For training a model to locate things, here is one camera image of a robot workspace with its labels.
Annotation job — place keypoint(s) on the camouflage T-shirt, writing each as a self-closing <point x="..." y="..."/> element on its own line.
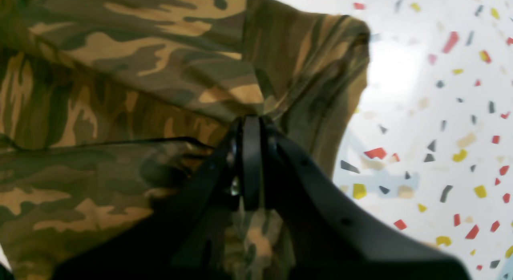
<point x="110" y="106"/>

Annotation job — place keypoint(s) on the terrazzo pattern tablecloth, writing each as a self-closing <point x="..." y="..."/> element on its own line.
<point x="429" y="149"/>

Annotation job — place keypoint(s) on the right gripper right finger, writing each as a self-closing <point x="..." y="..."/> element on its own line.
<point x="333" y="238"/>

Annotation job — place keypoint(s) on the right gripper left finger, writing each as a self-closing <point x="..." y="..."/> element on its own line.
<point x="184" y="238"/>

